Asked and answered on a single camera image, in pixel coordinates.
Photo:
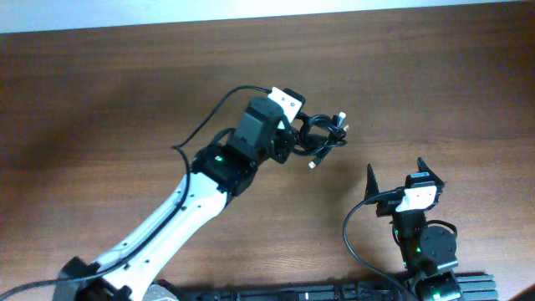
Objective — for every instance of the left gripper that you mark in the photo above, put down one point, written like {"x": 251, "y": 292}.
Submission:
{"x": 289, "y": 141}

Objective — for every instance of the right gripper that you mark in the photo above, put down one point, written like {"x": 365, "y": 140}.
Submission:
{"x": 389, "y": 206}

